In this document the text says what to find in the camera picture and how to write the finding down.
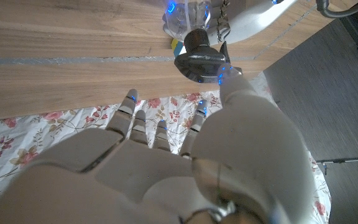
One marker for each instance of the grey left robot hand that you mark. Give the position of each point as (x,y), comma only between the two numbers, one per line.
(253,15)

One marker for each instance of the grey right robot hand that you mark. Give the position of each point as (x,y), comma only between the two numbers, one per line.
(135,186)

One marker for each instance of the clear plastic spray bottle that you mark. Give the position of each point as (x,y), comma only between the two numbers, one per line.
(185,21)

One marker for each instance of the black spray trigger top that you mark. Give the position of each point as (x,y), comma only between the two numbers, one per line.
(200,62)

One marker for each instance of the multicoloured Rubik's cube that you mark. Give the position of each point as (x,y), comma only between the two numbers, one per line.
(176,46)

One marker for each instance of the floral print backdrop cloth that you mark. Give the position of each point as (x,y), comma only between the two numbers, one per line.
(57,124)

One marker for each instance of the black rod with clips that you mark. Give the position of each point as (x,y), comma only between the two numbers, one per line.
(346,161)

